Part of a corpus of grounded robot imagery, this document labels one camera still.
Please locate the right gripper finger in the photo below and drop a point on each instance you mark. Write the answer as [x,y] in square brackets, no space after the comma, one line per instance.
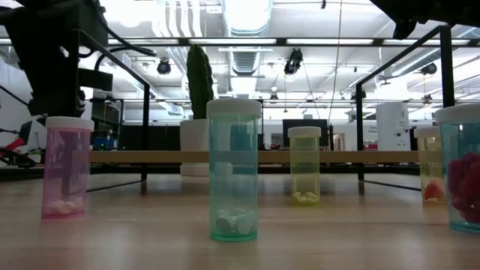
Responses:
[405,29]

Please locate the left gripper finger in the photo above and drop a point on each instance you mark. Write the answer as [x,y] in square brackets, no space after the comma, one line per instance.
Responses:
[95,80]

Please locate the pink pill bottle white cap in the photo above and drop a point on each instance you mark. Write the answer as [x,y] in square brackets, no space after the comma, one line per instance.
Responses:
[67,168]

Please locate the blue pill bottle red pills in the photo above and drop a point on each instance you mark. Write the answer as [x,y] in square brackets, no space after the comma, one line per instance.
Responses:
[463,150]

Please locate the yellow pill bottle red pill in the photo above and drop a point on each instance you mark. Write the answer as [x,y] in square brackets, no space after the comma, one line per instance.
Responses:
[427,168]

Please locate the teal pill bottle white pills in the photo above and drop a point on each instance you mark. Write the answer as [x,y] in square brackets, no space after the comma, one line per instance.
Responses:
[233,168]

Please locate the yellow-green pill bottle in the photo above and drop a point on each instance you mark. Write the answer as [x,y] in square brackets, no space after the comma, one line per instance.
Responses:
[304,168]

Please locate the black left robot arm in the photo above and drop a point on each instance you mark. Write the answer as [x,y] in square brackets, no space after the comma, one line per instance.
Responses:
[56,15]

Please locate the black storage rack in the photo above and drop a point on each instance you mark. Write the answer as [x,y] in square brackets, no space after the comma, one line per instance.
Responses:
[107,123]

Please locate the black ceiling spotlight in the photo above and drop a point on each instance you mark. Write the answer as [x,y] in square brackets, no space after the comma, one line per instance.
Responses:
[429,69]
[293,62]
[164,66]

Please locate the red and black equipment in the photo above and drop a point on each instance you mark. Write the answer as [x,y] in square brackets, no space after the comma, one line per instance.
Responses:
[15,144]

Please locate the white cabinet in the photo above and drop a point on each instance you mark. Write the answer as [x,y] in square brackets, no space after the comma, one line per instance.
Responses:
[392,123]

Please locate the green cactus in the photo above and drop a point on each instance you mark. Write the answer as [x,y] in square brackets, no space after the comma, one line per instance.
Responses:
[199,82]

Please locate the black monitor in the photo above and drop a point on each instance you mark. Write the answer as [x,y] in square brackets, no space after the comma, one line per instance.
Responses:
[303,122]

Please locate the wooden shelf with black frame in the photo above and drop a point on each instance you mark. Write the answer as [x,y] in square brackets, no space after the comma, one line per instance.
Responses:
[337,156]

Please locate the silver ventilation duct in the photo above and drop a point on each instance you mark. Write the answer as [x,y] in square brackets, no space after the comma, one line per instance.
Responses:
[245,18]

